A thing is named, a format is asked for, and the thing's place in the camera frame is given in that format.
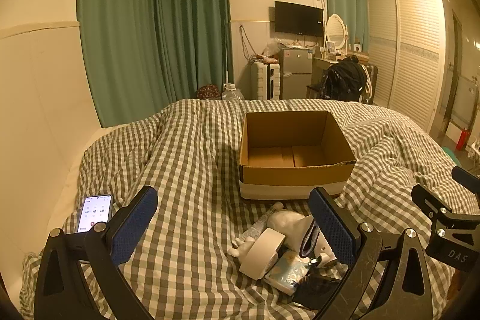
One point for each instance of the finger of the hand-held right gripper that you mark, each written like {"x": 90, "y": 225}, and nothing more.
{"x": 467, "y": 177}
{"x": 429, "y": 202}

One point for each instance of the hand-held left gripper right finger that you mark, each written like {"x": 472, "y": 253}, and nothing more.
{"x": 332, "y": 226}

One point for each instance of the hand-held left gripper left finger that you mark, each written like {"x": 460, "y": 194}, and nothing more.
{"x": 137, "y": 218}

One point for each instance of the white knit glove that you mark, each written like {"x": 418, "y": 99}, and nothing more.
{"x": 290, "y": 226}

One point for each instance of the brown cardboard box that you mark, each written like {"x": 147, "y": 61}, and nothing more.
{"x": 292, "y": 175}

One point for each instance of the tissue packet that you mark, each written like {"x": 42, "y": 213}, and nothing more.
{"x": 287, "y": 273}

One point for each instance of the black pouch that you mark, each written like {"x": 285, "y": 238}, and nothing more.
{"x": 317, "y": 292}

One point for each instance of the white toothpaste tube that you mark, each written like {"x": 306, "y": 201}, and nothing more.
{"x": 260, "y": 228}

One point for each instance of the white tape roll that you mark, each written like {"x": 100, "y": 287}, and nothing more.
{"x": 258, "y": 256}

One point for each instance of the white toy figure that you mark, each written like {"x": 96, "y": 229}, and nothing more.
{"x": 243, "y": 247}

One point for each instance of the red fire extinguisher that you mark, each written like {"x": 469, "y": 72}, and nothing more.
{"x": 462, "y": 140}

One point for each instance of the smartphone with lit screen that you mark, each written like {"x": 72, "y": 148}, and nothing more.
{"x": 93, "y": 213}

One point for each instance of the checkered blanket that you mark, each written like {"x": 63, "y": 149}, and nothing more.
{"x": 195, "y": 162}

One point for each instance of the white louvered wardrobe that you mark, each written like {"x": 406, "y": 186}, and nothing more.
{"x": 408, "y": 54}

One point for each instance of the floral bag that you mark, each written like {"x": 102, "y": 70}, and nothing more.
{"x": 207, "y": 92}

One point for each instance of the black jacket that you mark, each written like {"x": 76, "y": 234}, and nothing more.
{"x": 345, "y": 78}

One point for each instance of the small grey fridge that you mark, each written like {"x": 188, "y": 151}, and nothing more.
{"x": 296, "y": 74}

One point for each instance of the clear water jug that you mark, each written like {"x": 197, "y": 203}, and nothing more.
{"x": 231, "y": 93}

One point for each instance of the white ribbed suitcase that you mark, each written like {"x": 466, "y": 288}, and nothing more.
{"x": 265, "y": 82}

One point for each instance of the vanity desk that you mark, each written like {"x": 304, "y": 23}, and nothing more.
{"x": 320, "y": 63}

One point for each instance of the wide green curtain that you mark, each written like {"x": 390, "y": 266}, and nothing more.
{"x": 150, "y": 35}

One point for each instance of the oval white vanity mirror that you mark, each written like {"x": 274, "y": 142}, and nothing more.
{"x": 335, "y": 29}

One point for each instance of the black wall television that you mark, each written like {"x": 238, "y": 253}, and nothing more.
{"x": 298, "y": 18}

